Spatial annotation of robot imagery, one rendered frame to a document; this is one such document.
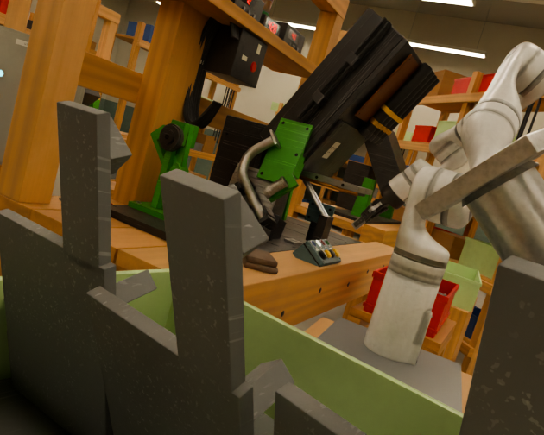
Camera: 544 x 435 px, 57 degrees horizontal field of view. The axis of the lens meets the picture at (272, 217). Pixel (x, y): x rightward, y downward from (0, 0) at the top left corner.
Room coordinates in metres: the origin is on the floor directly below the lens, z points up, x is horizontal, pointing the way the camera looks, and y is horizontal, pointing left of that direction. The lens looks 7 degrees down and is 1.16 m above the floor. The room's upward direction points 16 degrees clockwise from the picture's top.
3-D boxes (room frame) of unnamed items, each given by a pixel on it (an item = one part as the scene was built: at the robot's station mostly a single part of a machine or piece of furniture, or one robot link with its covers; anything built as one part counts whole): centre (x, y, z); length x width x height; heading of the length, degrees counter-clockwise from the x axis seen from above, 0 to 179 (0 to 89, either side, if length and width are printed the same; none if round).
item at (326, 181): (1.75, -0.10, 1.11); 0.39 x 0.16 x 0.03; 64
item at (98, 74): (1.89, 0.36, 1.23); 1.30 x 0.05 x 0.09; 154
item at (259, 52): (1.72, 0.26, 1.42); 0.17 x 0.12 x 0.15; 154
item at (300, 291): (1.60, -0.22, 0.82); 1.50 x 0.14 x 0.15; 154
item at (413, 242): (0.87, -0.26, 1.13); 0.09 x 0.09 x 0.17; 59
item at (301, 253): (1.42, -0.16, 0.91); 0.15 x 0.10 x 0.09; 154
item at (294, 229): (1.72, 0.03, 0.89); 1.10 x 0.42 x 0.02; 154
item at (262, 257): (1.14, 0.00, 0.91); 0.10 x 0.08 x 0.03; 13
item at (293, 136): (1.63, 0.00, 1.17); 0.13 x 0.12 x 0.20; 154
